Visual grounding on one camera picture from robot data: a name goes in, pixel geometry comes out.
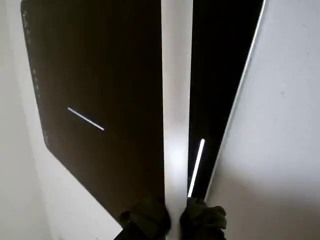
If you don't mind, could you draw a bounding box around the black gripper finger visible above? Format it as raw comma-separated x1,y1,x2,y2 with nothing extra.
113,196,172,240
179,196,228,240

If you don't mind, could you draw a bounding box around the white apple pencil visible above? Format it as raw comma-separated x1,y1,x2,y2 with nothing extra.
160,0,194,240

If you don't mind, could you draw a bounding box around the black screen silver ipad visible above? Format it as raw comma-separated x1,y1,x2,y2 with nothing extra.
20,0,266,228

